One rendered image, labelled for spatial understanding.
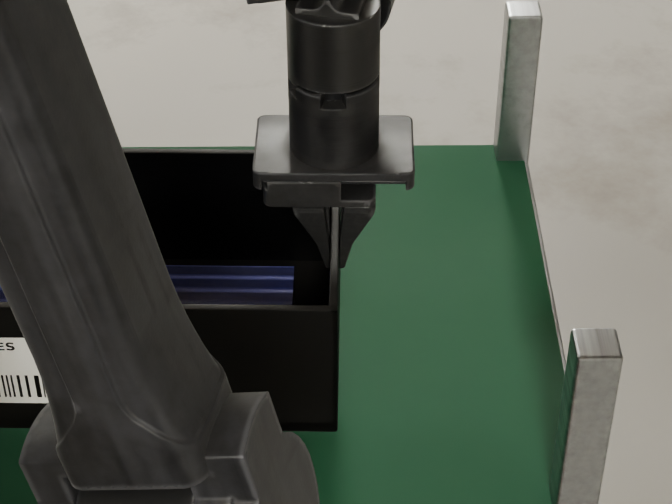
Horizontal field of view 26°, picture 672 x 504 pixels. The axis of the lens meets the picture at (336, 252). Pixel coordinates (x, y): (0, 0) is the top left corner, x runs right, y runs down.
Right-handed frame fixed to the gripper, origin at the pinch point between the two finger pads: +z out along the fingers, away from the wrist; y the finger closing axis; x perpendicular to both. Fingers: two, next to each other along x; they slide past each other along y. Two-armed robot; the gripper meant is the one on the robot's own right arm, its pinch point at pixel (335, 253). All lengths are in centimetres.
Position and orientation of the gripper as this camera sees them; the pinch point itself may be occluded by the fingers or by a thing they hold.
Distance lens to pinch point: 99.3
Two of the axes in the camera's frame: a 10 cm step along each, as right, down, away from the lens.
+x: -0.1, 6.4, -7.7
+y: -10.0, 0.0, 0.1
